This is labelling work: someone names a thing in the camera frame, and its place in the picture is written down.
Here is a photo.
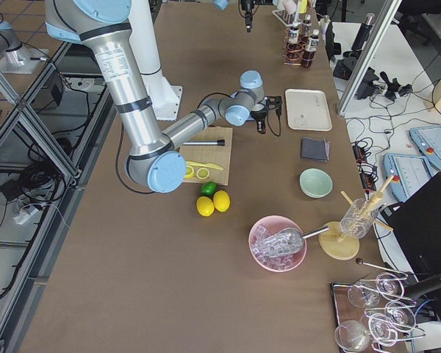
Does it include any steel muddler black tip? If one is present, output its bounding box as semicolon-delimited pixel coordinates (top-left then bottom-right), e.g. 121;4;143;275
183;139;226;146

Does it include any blue teach pendant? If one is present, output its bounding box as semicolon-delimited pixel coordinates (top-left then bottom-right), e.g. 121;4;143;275
409;125;441;171
382;153;436;202

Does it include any copper wire bottle rack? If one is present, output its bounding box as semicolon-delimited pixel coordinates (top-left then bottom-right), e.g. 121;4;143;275
284;26;312;68

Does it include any steel ice scoop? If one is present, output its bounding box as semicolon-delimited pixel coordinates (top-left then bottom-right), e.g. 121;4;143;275
270;226;329;257

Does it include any wooden cup tree stand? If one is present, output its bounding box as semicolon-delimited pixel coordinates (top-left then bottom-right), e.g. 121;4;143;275
318;175;395;260

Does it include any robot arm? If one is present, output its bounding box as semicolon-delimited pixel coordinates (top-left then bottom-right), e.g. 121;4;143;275
45;1;265;193
213;0;261;33

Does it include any lemon half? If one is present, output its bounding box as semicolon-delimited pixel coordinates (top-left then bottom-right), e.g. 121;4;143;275
184;165;196;179

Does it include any cream rabbit tray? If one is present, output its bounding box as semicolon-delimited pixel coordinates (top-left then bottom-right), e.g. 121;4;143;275
285;88;332;132

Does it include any grey folded cloth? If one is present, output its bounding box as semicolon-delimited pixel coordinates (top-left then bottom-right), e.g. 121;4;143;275
301;138;330;163

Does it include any white wire cup rack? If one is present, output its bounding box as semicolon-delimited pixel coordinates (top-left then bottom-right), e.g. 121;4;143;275
272;10;300;27

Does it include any yellow green plastic cup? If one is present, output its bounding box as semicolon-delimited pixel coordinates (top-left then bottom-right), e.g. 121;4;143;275
298;0;309;13

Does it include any pink bowl of ice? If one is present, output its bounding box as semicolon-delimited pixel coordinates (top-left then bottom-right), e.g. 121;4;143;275
248;215;307;272

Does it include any green lime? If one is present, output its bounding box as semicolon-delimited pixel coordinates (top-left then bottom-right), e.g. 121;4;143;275
201;181;218;196

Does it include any white plastic cup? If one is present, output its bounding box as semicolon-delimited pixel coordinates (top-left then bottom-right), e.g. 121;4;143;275
283;0;297;15

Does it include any clear glass cup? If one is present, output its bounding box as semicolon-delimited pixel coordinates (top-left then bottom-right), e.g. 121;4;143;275
340;199;379;239

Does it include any bamboo cutting board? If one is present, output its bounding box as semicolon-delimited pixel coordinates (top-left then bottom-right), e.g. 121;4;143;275
179;126;233;185

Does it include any whole yellow lemon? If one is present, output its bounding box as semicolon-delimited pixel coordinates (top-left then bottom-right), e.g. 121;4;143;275
196;196;215;217
212;190;231;213

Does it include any dark tea bottle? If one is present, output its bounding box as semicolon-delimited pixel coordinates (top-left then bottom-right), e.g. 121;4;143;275
301;29;320;68
301;14;312;43
285;22;301;64

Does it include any yellow plastic knife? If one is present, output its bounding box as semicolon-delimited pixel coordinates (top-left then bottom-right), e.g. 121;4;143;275
186;160;224;171

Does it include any mint green bowl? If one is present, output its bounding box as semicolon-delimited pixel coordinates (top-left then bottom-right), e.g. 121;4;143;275
299;168;333;199

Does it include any lemon slice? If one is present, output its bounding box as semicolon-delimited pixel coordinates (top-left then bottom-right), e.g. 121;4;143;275
196;167;210;180

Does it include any wine glass tray rack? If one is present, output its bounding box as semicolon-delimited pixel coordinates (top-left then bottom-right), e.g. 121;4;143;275
332;257;426;352

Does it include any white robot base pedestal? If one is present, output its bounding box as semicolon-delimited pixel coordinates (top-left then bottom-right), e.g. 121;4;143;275
129;0;183;121

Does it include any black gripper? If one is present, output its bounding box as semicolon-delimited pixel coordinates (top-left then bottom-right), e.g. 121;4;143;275
238;0;261;33
250;104;268;133

